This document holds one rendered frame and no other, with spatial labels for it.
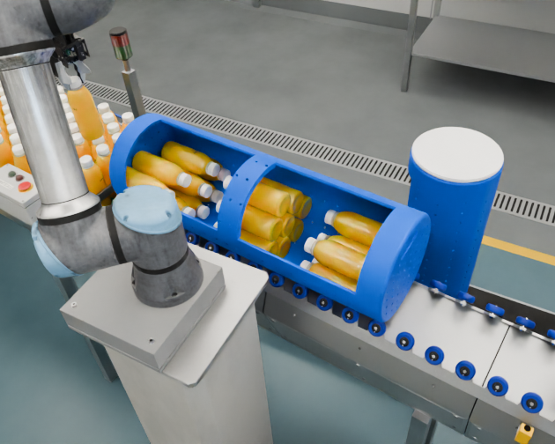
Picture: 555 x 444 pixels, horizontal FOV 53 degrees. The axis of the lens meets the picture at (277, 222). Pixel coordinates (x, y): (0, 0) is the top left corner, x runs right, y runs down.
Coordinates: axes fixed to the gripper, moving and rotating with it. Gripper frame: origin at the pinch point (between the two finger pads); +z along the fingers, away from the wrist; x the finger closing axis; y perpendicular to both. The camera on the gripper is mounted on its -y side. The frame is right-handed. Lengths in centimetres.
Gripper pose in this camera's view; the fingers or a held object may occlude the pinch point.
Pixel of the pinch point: (73, 81)
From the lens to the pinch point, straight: 170.3
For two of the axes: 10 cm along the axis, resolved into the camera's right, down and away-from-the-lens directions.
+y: 7.5, 4.5, -4.7
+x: 6.5, -5.8, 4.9
